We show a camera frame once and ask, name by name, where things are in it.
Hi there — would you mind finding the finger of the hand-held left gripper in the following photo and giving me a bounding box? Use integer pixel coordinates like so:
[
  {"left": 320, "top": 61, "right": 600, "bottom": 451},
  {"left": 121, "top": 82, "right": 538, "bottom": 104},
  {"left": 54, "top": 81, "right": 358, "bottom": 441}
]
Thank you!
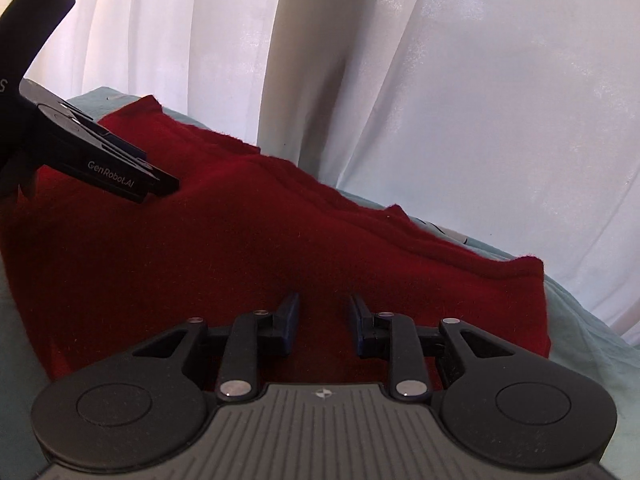
[{"left": 75, "top": 112, "right": 181, "bottom": 196}]

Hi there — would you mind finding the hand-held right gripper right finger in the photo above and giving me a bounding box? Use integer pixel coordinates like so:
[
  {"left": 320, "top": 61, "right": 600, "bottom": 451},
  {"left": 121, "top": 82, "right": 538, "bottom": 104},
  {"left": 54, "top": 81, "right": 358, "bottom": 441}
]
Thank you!
[{"left": 348, "top": 294, "right": 507, "bottom": 402}]

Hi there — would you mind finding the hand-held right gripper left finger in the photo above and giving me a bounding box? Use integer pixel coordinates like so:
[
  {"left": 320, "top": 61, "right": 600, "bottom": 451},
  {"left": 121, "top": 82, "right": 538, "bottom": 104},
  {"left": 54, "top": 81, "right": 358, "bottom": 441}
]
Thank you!
[{"left": 132, "top": 292, "right": 301, "bottom": 402}]

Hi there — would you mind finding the red knit cardigan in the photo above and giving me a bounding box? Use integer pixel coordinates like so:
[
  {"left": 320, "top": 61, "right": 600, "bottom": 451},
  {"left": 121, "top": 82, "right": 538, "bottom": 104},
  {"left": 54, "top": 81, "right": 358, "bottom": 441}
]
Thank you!
[{"left": 0, "top": 94, "right": 552, "bottom": 386}]

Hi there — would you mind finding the light blue printed bed sheet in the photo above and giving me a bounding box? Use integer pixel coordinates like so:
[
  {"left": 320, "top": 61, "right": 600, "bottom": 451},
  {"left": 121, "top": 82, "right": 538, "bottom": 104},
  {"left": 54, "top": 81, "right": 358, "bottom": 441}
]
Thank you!
[{"left": 0, "top": 86, "right": 640, "bottom": 480}]

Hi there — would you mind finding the white curtain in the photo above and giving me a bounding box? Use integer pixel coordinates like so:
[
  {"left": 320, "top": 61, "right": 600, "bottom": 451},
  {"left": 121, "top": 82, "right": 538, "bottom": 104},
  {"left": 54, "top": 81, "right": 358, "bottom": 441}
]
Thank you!
[{"left": 0, "top": 0, "right": 640, "bottom": 351}]

